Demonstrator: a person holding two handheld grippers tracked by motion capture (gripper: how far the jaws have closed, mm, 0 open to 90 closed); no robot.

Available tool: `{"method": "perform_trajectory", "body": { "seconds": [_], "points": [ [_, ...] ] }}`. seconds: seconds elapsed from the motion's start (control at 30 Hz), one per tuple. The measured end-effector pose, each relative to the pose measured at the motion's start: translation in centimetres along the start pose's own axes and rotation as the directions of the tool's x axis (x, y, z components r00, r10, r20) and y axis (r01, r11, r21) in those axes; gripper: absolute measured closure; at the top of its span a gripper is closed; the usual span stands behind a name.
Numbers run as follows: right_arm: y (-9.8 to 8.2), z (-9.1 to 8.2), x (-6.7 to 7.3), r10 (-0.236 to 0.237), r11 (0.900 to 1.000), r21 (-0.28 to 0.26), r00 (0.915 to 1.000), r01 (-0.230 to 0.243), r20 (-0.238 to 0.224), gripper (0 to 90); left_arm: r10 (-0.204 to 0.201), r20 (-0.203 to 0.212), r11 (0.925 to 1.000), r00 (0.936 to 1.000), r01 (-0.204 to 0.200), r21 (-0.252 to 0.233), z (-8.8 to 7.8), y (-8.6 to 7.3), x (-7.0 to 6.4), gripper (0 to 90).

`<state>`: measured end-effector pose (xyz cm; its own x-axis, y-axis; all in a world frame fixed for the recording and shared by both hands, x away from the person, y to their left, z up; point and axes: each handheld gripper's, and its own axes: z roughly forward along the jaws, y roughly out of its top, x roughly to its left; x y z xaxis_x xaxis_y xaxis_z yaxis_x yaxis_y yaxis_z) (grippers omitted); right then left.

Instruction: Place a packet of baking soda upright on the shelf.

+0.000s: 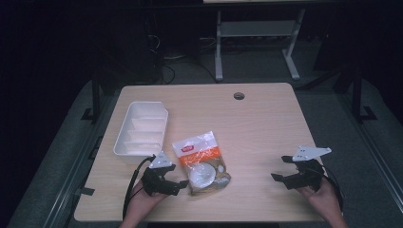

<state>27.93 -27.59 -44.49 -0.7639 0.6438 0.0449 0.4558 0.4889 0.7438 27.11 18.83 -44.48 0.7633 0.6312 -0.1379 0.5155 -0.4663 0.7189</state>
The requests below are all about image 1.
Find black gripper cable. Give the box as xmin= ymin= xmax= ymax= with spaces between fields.
xmin=122 ymin=154 xmax=157 ymax=220
xmin=321 ymin=164 xmax=346 ymax=213

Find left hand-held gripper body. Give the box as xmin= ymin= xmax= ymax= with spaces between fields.
xmin=141 ymin=150 xmax=179 ymax=197

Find orange white snack packet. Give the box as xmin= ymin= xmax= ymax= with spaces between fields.
xmin=171 ymin=130 xmax=232 ymax=197

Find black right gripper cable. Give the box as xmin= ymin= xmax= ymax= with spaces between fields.
xmin=321 ymin=164 xmax=346 ymax=213

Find grey metal rail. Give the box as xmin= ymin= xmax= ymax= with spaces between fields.
xmin=336 ymin=91 xmax=403 ymax=207
xmin=41 ymin=91 xmax=123 ymax=228

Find black metal stand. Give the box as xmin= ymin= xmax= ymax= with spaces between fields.
xmin=80 ymin=79 xmax=103 ymax=124
xmin=351 ymin=61 xmax=378 ymax=124

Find white metal desk frame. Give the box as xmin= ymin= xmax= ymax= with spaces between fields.
xmin=202 ymin=0 xmax=308 ymax=83

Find person's left hand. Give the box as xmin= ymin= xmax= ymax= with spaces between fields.
xmin=125 ymin=179 xmax=169 ymax=217

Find black floor cables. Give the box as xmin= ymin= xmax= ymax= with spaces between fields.
xmin=146 ymin=32 xmax=220 ymax=86

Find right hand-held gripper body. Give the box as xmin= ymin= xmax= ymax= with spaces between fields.
xmin=282 ymin=144 xmax=333 ymax=192

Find person's right hand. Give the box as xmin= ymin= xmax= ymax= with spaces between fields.
xmin=297 ymin=180 xmax=344 ymax=223

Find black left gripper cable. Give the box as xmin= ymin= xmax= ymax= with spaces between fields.
xmin=122 ymin=154 xmax=157 ymax=220

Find white divided plastic tray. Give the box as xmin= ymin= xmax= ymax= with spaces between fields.
xmin=112 ymin=101 xmax=169 ymax=159

